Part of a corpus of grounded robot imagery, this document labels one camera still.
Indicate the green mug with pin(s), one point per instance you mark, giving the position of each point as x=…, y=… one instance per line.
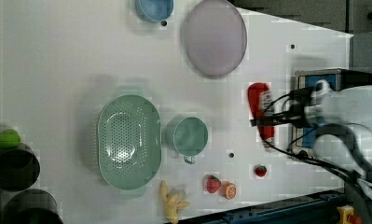
x=187, y=136

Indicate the lilac round plate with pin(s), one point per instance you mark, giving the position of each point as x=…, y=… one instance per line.
x=215, y=37

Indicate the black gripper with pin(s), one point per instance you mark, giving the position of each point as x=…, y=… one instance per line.
x=300, y=99

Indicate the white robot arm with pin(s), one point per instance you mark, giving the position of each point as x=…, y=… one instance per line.
x=340, y=120

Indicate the black cylinder container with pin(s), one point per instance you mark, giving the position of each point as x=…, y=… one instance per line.
x=19, y=168
x=32, y=206

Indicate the small toy strawberry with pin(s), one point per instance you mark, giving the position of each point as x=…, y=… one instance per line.
x=261, y=170

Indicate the blue plastic cup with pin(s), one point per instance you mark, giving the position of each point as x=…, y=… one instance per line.
x=154, y=11

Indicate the red ketchup bottle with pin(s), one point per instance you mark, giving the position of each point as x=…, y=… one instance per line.
x=259, y=98

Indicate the toy orange slice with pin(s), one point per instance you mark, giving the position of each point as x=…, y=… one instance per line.
x=229, y=190

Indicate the black toaster oven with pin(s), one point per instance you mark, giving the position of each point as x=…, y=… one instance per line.
x=338, y=79

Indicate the green oval strainer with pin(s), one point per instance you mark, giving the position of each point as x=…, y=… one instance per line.
x=129, y=142

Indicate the large toy strawberry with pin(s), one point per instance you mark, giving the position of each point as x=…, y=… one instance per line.
x=212, y=184

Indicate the green toy fruit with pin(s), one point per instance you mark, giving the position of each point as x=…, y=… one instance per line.
x=9, y=139

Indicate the toy banana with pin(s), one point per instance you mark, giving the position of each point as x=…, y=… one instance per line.
x=172, y=203

